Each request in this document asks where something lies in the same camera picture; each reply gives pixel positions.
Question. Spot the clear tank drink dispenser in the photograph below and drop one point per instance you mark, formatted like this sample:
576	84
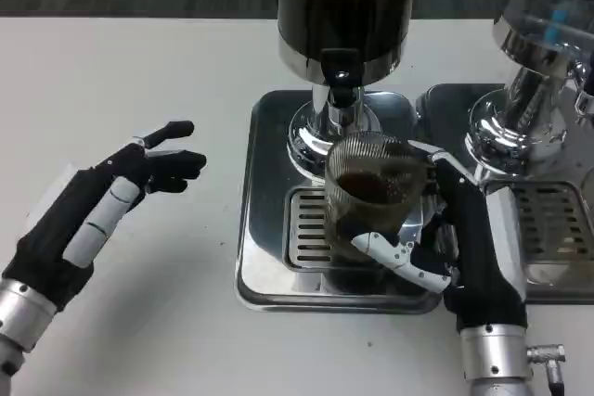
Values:
533	43

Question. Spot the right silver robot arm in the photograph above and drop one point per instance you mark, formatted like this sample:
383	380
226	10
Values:
496	359

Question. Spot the slotted steel drip grid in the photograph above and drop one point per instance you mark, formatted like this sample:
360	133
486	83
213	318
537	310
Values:
552	224
308	229

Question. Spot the black dispenser tap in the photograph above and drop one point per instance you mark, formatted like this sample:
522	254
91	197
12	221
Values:
340	67

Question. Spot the clear ribbed glass cup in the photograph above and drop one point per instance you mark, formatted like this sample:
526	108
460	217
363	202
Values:
371	210

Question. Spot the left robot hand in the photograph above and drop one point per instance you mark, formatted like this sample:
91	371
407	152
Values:
60	238

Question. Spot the steel drip tray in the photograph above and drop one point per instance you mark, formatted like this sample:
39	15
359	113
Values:
557	282
264	145

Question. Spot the dark tank drink dispenser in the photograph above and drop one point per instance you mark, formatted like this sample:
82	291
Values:
343	2

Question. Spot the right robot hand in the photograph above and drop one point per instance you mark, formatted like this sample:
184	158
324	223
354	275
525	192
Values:
473	252

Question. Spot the chrome dispenser tap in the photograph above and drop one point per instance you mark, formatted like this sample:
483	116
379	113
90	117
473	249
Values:
585	99

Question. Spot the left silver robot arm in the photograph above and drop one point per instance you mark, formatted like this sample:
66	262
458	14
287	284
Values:
21	312

